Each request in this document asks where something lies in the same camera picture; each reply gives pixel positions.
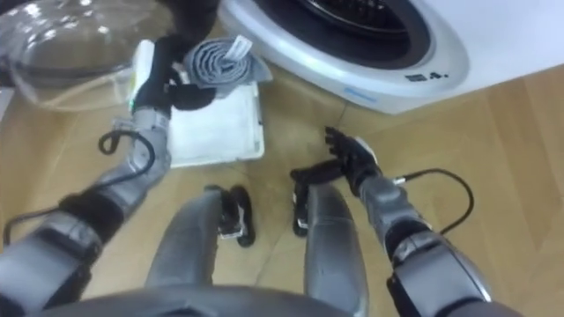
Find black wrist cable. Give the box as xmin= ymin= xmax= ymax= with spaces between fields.
xmin=391 ymin=167 xmax=476 ymax=237
xmin=2 ymin=129 xmax=158 ymax=247

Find robot legs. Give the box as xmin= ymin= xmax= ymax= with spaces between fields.
xmin=144 ymin=173 xmax=371 ymax=317

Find grey cloth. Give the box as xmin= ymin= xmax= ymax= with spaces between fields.
xmin=182 ymin=34 xmax=274 ymax=99

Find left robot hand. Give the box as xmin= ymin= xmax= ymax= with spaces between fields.
xmin=128 ymin=33 xmax=218 ymax=116

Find white washing machine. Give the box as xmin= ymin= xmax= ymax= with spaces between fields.
xmin=217 ymin=0 xmax=564 ymax=116

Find transparent washing machine door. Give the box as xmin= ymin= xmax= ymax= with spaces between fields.
xmin=0 ymin=0 xmax=221 ymax=112

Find robot body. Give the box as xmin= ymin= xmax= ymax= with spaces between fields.
xmin=37 ymin=284 xmax=359 ymax=317

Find white plastic basket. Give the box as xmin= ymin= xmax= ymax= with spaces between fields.
xmin=166 ymin=80 xmax=266 ymax=170

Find white towel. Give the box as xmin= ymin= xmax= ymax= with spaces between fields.
xmin=169 ymin=85 xmax=259 ymax=156

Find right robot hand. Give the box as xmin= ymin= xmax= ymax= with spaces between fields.
xmin=289 ymin=126 xmax=383 ymax=195

